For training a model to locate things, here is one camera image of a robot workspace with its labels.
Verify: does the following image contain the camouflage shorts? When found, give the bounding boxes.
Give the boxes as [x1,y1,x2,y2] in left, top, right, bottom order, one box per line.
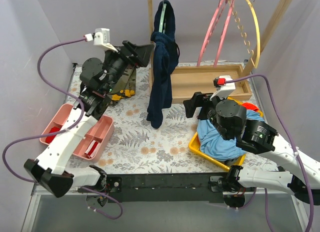
[109,66,137,106]

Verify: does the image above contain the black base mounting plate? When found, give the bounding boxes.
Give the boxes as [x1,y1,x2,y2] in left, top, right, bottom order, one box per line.
[100,172,227,203]

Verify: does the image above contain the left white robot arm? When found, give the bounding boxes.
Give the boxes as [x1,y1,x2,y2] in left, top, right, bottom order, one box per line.
[24,40,154,198]

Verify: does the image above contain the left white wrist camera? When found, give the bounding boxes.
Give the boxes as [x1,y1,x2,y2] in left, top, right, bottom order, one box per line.
[84,28,118,52]

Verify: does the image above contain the navy blue shorts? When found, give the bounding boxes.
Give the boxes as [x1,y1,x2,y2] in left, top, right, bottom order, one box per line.
[146,0,180,129]

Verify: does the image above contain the pink hanger right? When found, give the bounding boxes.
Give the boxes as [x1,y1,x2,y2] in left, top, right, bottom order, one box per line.
[213,0,234,67]

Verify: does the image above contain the yellow plastic tray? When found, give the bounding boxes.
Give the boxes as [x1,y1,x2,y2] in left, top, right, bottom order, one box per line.
[187,97,264,172]

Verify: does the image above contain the pink divided organizer tray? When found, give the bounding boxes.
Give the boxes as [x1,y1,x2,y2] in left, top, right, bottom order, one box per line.
[43,103,115,163]

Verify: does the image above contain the red cloth in tray front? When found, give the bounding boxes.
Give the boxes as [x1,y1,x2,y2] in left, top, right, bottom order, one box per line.
[45,126,61,144]

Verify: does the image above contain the pink hanger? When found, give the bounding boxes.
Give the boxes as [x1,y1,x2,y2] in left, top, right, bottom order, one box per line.
[197,0,228,67]
[213,0,234,67]

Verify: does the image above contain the orange garment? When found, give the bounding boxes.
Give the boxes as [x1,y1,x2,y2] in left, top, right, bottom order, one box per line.
[242,102,260,112]

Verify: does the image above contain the red white cloth in tray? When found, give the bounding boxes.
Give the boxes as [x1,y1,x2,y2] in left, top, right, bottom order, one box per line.
[84,140,100,159]

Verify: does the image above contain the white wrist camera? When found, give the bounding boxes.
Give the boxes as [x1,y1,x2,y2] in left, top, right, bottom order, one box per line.
[210,75,236,101]
[84,28,118,52]

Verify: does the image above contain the yellow hanger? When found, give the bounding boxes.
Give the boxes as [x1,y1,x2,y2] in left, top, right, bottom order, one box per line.
[228,0,261,69]

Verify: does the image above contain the light blue shorts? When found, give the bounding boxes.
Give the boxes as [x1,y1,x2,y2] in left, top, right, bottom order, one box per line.
[196,109,266,162]

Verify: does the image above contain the floral table mat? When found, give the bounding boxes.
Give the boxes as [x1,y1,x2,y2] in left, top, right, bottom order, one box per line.
[67,67,278,174]

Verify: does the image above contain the green hanger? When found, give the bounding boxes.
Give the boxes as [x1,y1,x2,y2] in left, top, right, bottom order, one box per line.
[158,0,167,33]

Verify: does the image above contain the wooden clothes rack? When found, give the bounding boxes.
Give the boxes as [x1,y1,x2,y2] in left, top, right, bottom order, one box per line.
[146,0,298,105]

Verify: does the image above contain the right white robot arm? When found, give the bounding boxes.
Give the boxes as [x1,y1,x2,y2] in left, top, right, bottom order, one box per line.
[183,92,320,206]

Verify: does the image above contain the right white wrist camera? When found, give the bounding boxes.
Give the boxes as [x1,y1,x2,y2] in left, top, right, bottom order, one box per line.
[210,75,236,101]

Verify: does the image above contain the pink hanger left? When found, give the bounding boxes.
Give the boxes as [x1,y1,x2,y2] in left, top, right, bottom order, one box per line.
[197,0,228,67]

